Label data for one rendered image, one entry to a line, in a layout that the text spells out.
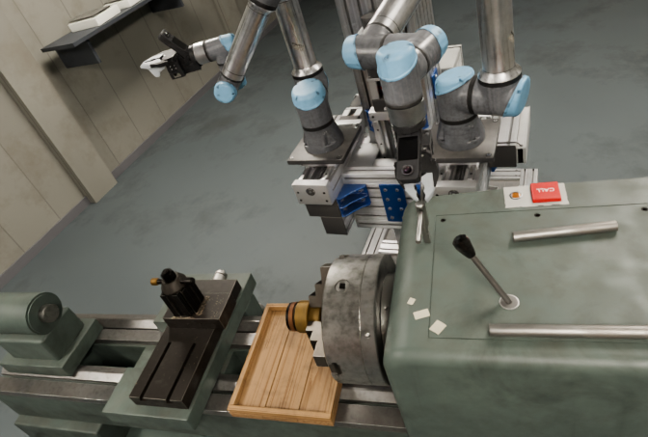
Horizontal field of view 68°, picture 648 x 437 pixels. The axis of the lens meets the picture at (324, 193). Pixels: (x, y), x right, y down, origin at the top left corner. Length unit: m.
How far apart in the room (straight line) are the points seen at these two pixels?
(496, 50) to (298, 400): 1.07
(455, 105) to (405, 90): 0.57
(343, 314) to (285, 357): 0.44
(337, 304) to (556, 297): 0.45
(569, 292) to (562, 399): 0.19
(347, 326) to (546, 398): 0.41
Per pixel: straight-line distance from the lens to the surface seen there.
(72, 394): 1.87
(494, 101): 1.44
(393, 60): 0.90
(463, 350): 0.95
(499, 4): 1.33
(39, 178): 4.64
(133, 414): 1.59
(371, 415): 1.35
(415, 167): 0.95
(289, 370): 1.46
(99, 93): 5.06
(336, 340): 1.11
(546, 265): 1.07
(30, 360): 2.02
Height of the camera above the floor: 2.04
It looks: 36 degrees down
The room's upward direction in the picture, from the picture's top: 20 degrees counter-clockwise
